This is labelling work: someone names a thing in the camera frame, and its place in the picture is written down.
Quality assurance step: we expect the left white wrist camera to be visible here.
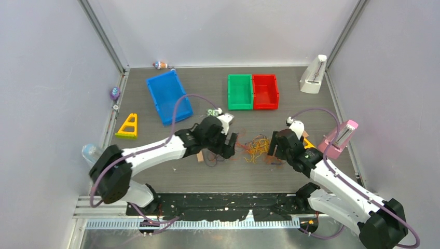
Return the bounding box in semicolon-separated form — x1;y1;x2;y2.
214;108;234;135

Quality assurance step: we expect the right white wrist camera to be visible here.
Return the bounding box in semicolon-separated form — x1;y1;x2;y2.
286;117;305;140

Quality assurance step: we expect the purple round toy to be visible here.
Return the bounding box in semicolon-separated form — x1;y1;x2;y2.
110;87;121;101

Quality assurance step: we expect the small figurine toy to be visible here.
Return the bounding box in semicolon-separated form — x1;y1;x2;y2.
152;61;169;70

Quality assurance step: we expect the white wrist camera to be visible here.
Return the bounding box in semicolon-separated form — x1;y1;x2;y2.
214;108;234;135
286;117;305;140

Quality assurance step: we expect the blue plastic bin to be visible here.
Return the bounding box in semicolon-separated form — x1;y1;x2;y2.
146;70;186;126

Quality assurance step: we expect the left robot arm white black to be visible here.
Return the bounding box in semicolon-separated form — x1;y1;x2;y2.
89;113;237;215

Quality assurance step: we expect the yellow cable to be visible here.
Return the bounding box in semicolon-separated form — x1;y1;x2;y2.
243;134;272;164

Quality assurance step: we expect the green plastic bin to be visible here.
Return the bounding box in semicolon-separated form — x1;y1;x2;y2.
228;74;254;110

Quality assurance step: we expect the yellow triangle block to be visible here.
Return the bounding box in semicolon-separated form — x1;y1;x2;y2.
303;138;315;149
115;113;138;140

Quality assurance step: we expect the green monster toy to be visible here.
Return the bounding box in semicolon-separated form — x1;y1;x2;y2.
207;108;222;117

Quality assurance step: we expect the aluminium rail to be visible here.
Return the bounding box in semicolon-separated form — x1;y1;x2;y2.
73;196;345;230

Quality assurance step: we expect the red plastic bin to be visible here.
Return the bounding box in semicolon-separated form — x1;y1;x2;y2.
252;74;280;110

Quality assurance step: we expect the clear plastic container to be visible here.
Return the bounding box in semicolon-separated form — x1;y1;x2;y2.
81;144;104;168

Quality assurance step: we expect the small wooden block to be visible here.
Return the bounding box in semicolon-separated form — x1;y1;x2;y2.
196;151;204;163

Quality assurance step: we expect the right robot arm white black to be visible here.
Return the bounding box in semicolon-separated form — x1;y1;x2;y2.
268;129;408;248

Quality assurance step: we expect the pink metronome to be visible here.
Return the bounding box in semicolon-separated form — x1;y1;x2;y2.
318;120;359;159

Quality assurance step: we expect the yellow triangle block right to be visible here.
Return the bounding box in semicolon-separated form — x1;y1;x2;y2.
303;138;315;149

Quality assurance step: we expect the orange cable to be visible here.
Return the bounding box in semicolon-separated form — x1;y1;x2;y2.
235;129;286;165

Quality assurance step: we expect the yellow triangle block left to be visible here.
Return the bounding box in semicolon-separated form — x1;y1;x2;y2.
115;113;138;140

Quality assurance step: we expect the white metronome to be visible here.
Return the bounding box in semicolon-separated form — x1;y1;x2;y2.
300;54;327;94

